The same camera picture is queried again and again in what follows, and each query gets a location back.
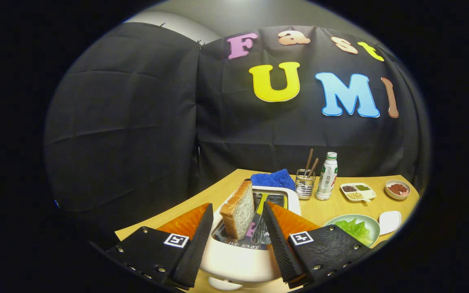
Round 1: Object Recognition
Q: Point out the black backdrop cloth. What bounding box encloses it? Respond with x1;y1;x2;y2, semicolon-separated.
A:
43;22;428;232

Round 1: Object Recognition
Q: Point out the round beige bowl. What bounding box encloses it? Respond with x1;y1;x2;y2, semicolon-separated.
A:
385;179;411;200

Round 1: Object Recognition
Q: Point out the white toaster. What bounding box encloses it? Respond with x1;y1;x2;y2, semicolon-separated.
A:
200;185;302;290

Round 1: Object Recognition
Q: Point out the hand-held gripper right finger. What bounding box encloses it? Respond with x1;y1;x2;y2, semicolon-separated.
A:
262;201;371;289

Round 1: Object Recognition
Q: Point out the white drink bottle green cap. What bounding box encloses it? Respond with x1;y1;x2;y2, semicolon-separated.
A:
315;152;338;201

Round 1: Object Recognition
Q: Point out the light green round plate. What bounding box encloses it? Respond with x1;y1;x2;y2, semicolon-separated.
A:
324;214;381;248

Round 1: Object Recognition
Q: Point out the white square plate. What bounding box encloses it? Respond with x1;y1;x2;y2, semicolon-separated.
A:
379;210;402;236

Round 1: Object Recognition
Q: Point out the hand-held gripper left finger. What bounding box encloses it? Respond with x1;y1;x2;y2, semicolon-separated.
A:
106;202;214;291

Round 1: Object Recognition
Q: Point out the green lettuce leaf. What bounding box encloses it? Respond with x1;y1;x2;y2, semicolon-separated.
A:
335;219;371;245

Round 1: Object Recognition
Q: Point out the blue oven mitt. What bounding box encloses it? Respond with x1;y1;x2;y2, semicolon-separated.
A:
251;169;296;191

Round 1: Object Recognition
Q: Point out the toasted bread slice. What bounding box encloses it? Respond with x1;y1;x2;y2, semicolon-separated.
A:
219;180;255;240

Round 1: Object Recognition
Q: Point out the white divided dish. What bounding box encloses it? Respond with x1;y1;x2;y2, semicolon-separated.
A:
340;183;377;203

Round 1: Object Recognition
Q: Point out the metal wire utensil holder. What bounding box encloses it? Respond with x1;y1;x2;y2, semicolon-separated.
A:
295;169;316;200

